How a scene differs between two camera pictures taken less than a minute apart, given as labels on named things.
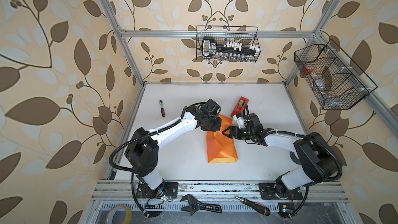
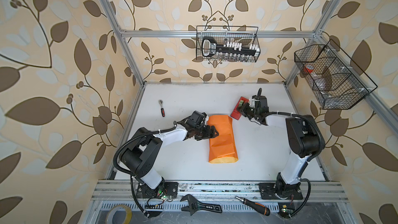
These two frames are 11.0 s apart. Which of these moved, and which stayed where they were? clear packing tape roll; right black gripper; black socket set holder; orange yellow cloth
Moved: right black gripper
Stayed: clear packing tape roll; orange yellow cloth; black socket set holder
